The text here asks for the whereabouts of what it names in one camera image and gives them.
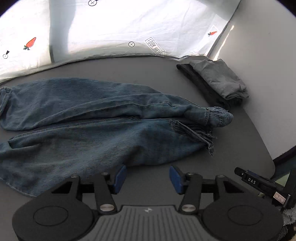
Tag blue denim jeans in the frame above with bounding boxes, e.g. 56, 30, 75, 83
1, 78, 233, 197

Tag black labelled device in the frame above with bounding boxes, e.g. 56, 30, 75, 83
234, 167, 295, 209

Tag folded black garment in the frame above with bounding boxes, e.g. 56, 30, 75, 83
176, 64, 243, 110

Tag folded grey garment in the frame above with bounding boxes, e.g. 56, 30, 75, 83
189, 59, 249, 100

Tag white carrot print sheet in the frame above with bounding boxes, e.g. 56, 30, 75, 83
1, 1, 239, 82

